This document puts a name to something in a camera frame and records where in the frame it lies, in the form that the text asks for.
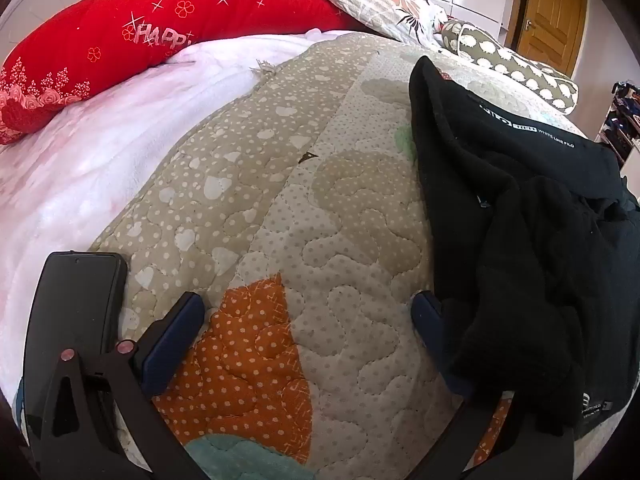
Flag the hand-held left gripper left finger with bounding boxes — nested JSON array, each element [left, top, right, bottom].
[[30, 291, 211, 480]]

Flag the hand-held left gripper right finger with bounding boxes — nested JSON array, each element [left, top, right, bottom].
[[411, 291, 576, 480]]

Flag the black pants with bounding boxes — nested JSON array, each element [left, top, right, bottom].
[[408, 55, 640, 441]]

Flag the black smartphone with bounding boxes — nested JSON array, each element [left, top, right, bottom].
[[24, 250, 129, 441]]

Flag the patchwork quilted bedspread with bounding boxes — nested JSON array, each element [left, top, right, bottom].
[[90, 30, 601, 480]]

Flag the pale pink fleece blanket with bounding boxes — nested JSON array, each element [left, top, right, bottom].
[[0, 32, 321, 401]]

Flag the olive patterned bolster pillow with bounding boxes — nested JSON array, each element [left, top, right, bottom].
[[442, 20, 580, 113]]

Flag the white shelf unit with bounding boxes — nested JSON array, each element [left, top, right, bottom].
[[595, 80, 640, 166]]

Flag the red embroidered pillow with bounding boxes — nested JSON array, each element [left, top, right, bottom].
[[0, 0, 361, 146]]

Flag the wooden door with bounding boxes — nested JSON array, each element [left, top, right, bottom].
[[505, 0, 588, 78]]

